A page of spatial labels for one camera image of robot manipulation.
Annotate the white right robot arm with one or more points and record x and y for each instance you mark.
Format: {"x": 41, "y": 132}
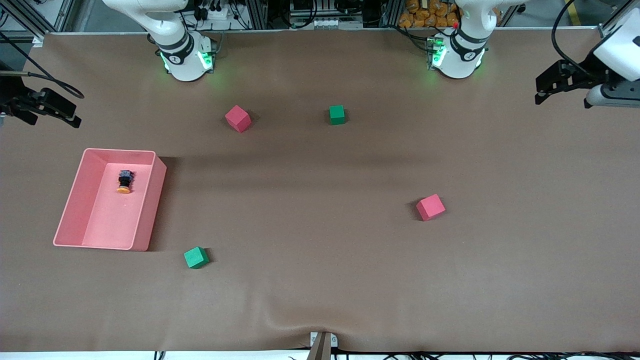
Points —
{"x": 175, "y": 40}

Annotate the white terminal block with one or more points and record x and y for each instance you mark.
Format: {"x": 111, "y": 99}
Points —
{"x": 336, "y": 23}

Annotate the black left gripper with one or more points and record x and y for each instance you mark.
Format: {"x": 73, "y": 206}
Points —
{"x": 593, "y": 71}

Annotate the red foam cube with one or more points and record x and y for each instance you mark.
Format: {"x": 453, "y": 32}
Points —
{"x": 238, "y": 118}
{"x": 430, "y": 207}

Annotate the bag of orange objects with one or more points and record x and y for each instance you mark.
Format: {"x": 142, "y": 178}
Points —
{"x": 427, "y": 15}

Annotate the green foam cube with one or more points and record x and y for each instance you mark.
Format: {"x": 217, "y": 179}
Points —
{"x": 196, "y": 257}
{"x": 337, "y": 115}

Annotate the white power strip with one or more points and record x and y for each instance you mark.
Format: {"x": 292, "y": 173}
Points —
{"x": 214, "y": 12}

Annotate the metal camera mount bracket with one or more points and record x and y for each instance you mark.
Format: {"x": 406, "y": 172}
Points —
{"x": 322, "y": 345}

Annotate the brown table mat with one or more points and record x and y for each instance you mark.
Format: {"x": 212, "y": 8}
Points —
{"x": 320, "y": 280}

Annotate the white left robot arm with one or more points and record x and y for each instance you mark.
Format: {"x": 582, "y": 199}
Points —
{"x": 622, "y": 47}

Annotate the aluminium frame profile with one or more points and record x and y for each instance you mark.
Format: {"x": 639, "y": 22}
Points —
{"x": 30, "y": 17}

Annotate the orange-capped black push button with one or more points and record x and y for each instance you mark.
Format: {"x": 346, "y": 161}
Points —
{"x": 124, "y": 181}

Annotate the pink plastic bin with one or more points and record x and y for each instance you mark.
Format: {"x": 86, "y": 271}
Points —
{"x": 112, "y": 200}

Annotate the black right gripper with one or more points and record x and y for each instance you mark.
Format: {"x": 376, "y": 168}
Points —
{"x": 11, "y": 94}

